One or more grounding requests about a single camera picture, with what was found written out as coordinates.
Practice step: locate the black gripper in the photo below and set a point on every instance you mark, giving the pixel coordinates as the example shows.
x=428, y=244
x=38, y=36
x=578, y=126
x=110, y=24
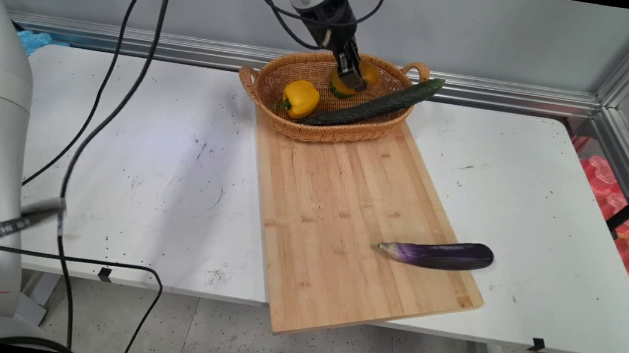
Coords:
x=329, y=17

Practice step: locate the brown yellow potato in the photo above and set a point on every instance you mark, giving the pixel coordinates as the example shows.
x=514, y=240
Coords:
x=371, y=74

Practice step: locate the green bell pepper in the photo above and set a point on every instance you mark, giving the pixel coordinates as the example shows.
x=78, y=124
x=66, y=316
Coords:
x=335, y=90

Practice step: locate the dark green cucumber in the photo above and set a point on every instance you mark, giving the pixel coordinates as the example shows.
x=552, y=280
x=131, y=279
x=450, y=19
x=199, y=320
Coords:
x=378, y=105

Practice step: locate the yellow bell pepper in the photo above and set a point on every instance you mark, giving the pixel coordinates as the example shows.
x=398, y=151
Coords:
x=300, y=99

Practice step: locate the woven wicker basket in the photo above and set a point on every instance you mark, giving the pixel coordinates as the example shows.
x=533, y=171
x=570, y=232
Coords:
x=327, y=126

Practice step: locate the bamboo cutting board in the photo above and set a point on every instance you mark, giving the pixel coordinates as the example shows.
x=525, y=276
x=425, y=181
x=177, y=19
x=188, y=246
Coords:
x=357, y=224

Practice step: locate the purple eggplant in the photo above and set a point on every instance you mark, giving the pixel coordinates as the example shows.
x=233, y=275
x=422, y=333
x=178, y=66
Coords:
x=441, y=255

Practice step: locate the blue plastic bag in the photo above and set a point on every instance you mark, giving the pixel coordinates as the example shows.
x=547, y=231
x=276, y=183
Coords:
x=38, y=40

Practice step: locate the black tape piece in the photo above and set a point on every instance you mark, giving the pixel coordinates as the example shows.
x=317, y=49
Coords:
x=105, y=274
x=537, y=344

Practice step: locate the long aluminium frame rail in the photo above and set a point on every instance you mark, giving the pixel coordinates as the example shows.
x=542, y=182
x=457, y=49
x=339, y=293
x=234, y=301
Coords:
x=483, y=92

